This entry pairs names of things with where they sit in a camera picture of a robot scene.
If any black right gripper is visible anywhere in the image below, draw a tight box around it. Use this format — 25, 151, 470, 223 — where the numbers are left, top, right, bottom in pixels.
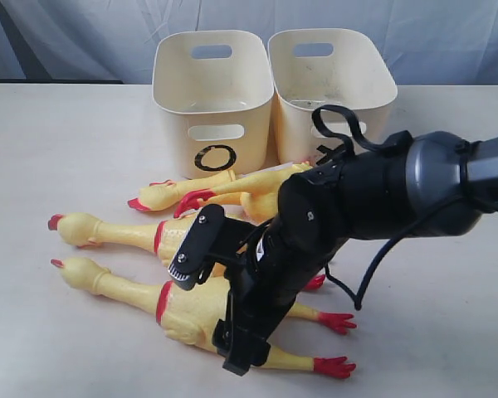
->
212, 224, 328, 376

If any headless yellow rubber chicken body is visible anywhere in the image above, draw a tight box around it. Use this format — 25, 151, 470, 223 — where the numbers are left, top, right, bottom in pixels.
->
173, 162, 312, 223

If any yellow rubber chicken front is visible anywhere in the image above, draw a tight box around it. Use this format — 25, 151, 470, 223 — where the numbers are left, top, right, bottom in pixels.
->
51, 257, 356, 379

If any yellow rubber chicken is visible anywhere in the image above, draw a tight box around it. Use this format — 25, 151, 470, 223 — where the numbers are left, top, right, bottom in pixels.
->
46, 212, 326, 292
51, 257, 356, 379

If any detached chicken head with tube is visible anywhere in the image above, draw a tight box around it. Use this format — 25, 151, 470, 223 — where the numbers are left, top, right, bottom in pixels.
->
127, 169, 242, 211

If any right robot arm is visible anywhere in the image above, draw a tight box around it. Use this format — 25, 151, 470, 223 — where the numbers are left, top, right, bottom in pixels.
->
212, 131, 498, 375

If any cream bin marked O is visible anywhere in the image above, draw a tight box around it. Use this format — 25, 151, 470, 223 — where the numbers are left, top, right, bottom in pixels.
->
152, 30, 275, 178

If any cream bin marked X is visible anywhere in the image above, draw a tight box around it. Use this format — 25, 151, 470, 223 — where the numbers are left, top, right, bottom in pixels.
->
267, 28, 398, 164

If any white backdrop curtain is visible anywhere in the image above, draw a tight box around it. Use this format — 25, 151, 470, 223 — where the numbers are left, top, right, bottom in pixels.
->
0, 0, 498, 86

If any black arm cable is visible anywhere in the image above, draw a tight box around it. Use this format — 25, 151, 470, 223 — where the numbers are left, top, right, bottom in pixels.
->
310, 104, 482, 311

